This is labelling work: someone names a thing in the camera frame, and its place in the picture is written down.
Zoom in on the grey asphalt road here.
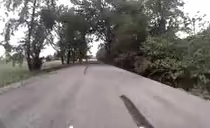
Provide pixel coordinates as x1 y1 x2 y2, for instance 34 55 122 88
0 62 210 128

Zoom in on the dense wood of trees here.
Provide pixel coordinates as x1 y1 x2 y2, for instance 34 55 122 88
95 0 210 103

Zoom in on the row of trees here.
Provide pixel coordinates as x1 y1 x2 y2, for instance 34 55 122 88
0 0 96 72

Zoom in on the brown dirt verge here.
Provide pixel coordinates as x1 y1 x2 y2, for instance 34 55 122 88
0 63 77 97

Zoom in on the pale green grass field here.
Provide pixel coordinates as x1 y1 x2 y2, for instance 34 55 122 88
0 59 63 90

